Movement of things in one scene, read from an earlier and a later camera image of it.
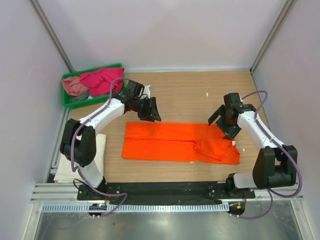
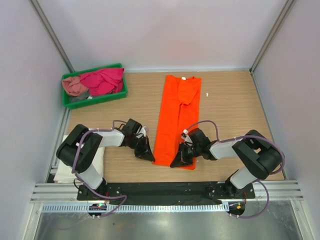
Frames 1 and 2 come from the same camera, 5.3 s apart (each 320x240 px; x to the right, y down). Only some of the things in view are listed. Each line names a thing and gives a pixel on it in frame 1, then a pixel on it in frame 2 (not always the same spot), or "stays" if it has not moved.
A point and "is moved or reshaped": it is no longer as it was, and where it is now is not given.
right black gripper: (230, 132) to (178, 161)
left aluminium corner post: (45, 20) stays
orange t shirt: (183, 142) is moved or reshaped
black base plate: (183, 194) stays
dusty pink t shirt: (73, 86) stays
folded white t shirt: (64, 172) stays
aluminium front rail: (67, 193) stays
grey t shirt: (83, 96) stays
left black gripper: (151, 114) to (147, 155)
